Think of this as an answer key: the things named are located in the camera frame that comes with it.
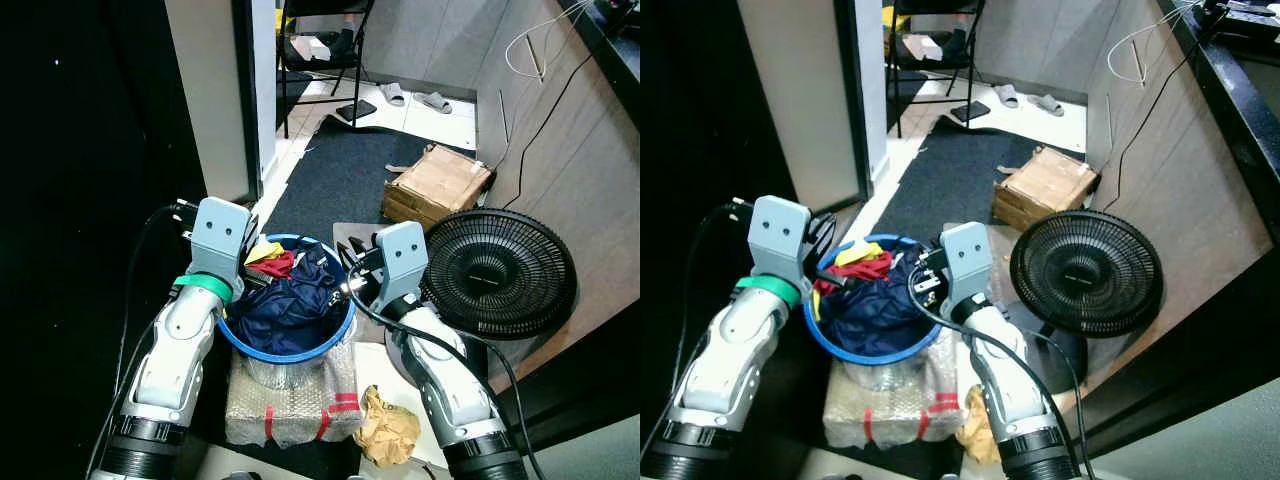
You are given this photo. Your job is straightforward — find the red garment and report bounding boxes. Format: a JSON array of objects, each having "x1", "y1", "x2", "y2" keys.
[
  {"x1": 246, "y1": 250, "x2": 297, "y2": 281},
  {"x1": 816, "y1": 252, "x2": 893, "y2": 297}
]

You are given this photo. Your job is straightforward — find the navy blue garment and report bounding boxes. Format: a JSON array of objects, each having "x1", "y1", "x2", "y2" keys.
[
  {"x1": 815, "y1": 250, "x2": 936, "y2": 357},
  {"x1": 226, "y1": 243, "x2": 351, "y2": 355}
]

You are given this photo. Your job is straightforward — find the dark floor mat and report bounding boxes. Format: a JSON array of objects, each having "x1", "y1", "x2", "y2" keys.
[
  {"x1": 868, "y1": 118, "x2": 1093, "y2": 245},
  {"x1": 260, "y1": 122, "x2": 483, "y2": 247}
]

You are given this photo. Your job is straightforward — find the white paper sheet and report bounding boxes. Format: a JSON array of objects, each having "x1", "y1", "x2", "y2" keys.
[{"x1": 352, "y1": 338, "x2": 453, "y2": 471}]

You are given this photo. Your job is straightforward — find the blue round laundry basket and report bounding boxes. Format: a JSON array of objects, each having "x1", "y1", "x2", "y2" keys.
[
  {"x1": 215, "y1": 233, "x2": 359, "y2": 391},
  {"x1": 803, "y1": 233, "x2": 947, "y2": 393}
]

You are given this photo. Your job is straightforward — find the brown cardboard box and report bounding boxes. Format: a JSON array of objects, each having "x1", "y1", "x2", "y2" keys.
[
  {"x1": 991, "y1": 145, "x2": 1102, "y2": 234},
  {"x1": 381, "y1": 142, "x2": 497, "y2": 233}
]

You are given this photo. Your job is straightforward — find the bubble wrapped package red tape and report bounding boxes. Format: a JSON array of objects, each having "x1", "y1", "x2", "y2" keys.
[
  {"x1": 821, "y1": 346, "x2": 967, "y2": 449},
  {"x1": 224, "y1": 343, "x2": 364, "y2": 449}
]

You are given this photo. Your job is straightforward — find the black floor fan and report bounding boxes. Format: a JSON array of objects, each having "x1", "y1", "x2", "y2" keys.
[
  {"x1": 419, "y1": 207, "x2": 580, "y2": 343},
  {"x1": 998, "y1": 208, "x2": 1165, "y2": 399}
]

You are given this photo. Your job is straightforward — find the grey door panel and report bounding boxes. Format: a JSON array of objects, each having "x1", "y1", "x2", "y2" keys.
[
  {"x1": 164, "y1": 0, "x2": 279, "y2": 205},
  {"x1": 737, "y1": 0, "x2": 889, "y2": 213}
]

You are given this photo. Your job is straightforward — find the crumpled brown paper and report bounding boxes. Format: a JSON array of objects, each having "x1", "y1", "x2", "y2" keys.
[
  {"x1": 955, "y1": 387, "x2": 1003, "y2": 467},
  {"x1": 354, "y1": 385, "x2": 422, "y2": 468}
]

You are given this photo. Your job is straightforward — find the black folding chair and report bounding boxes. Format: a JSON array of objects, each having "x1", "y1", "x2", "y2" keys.
[
  {"x1": 276, "y1": 0, "x2": 377, "y2": 140},
  {"x1": 884, "y1": 0, "x2": 987, "y2": 140}
]

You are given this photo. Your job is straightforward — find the white box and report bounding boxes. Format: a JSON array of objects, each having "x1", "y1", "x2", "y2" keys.
[
  {"x1": 293, "y1": 34, "x2": 339, "y2": 63},
  {"x1": 902, "y1": 34, "x2": 947, "y2": 63}
]

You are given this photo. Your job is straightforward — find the wooden cabinet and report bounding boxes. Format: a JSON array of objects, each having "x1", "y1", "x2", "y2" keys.
[
  {"x1": 1085, "y1": 0, "x2": 1273, "y2": 393},
  {"x1": 475, "y1": 0, "x2": 641, "y2": 386}
]

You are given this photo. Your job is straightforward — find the black counter top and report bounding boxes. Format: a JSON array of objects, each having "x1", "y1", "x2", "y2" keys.
[
  {"x1": 1155, "y1": 0, "x2": 1280, "y2": 246},
  {"x1": 560, "y1": 0, "x2": 641, "y2": 131}
]

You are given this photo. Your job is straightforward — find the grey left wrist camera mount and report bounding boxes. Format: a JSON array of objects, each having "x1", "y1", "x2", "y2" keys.
[
  {"x1": 747, "y1": 195, "x2": 813, "y2": 279},
  {"x1": 189, "y1": 197, "x2": 252, "y2": 278}
]

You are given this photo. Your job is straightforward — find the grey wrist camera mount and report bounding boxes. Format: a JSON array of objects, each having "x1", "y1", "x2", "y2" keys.
[
  {"x1": 189, "y1": 197, "x2": 252, "y2": 278},
  {"x1": 747, "y1": 195, "x2": 813, "y2": 279},
  {"x1": 939, "y1": 221, "x2": 995, "y2": 307},
  {"x1": 371, "y1": 221, "x2": 430, "y2": 304}
]

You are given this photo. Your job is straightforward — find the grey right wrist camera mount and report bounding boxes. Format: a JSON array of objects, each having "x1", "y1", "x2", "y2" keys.
[
  {"x1": 939, "y1": 221, "x2": 995, "y2": 307},
  {"x1": 371, "y1": 221, "x2": 430, "y2": 304}
]

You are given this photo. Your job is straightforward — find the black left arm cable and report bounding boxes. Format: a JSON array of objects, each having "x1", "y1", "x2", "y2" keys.
[
  {"x1": 86, "y1": 203, "x2": 201, "y2": 477},
  {"x1": 640, "y1": 200, "x2": 757, "y2": 461}
]

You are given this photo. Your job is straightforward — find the thin black power cable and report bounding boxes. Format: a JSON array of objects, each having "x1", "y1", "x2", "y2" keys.
[
  {"x1": 1100, "y1": 25, "x2": 1206, "y2": 213},
  {"x1": 500, "y1": 40, "x2": 601, "y2": 213}
]

